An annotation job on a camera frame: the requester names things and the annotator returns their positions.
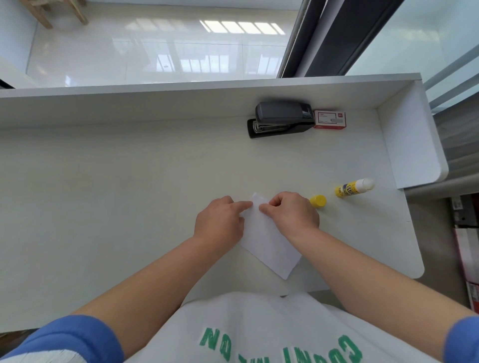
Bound person's left hand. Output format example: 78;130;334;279
193;195;254;250

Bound person's right hand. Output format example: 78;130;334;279
258;191;321;240

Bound white paper sheet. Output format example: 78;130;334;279
238;192;303;280

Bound person's right forearm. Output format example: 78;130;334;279
285;226;477;362

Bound person's left forearm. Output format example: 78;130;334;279
70;235;237;360

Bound yellow and white glue stick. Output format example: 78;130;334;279
335;178;375;198

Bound black stapler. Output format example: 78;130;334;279
247;100;316;139

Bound red and white staple box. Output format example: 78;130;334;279
313;110;347;130

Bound white shirt with blue sleeves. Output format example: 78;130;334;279
0;291;479;363

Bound white desk back panel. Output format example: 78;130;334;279
0;73;423;130

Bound white desk side panel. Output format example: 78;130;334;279
376;79;449;190

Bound dark cardboard box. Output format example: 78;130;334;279
450;195;479;229

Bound small red box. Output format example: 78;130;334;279
466;282;479;315

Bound wooden stool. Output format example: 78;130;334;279
19;0;89;30

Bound dark window frame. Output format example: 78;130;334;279
276;0;405;79

